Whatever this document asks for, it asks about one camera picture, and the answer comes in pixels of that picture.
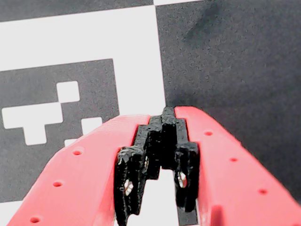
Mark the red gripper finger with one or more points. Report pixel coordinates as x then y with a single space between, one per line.
230 183
77 179

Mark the black white marker checkerboard mat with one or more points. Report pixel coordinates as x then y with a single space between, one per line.
223 58

